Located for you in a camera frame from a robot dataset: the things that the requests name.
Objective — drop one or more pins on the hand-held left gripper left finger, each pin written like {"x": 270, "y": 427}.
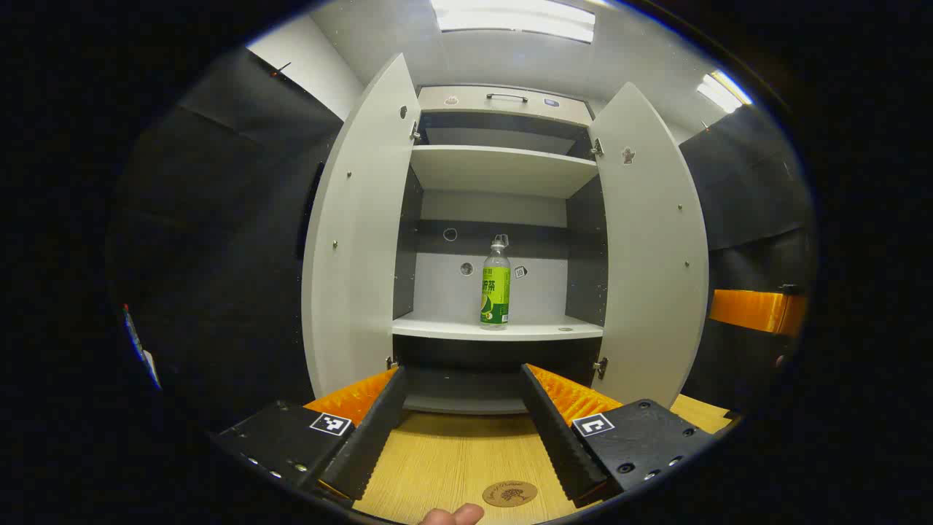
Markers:
{"x": 364, "y": 445}

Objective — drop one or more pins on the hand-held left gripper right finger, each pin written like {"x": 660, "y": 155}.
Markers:
{"x": 561, "y": 445}

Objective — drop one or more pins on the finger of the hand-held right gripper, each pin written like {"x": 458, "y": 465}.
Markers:
{"x": 754, "y": 310}

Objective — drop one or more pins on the round cork coaster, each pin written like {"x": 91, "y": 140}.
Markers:
{"x": 510, "y": 494}

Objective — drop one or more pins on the grey cabinet door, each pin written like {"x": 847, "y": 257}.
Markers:
{"x": 649, "y": 255}
{"x": 357, "y": 240}

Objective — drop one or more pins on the green label bottle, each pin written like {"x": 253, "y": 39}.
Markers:
{"x": 495, "y": 292}

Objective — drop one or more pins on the grey cabinet drawer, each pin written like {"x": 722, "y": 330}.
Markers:
{"x": 452, "y": 109}

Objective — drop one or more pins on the small ceiling light panel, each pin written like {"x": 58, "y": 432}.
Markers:
{"x": 721, "y": 91}

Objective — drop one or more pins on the black backdrop cloth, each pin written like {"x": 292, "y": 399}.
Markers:
{"x": 219, "y": 255}

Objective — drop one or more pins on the blue white panel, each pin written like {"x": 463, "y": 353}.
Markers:
{"x": 142, "y": 350}

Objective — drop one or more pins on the long ceiling light panel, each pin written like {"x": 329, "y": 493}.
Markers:
{"x": 510, "y": 18}

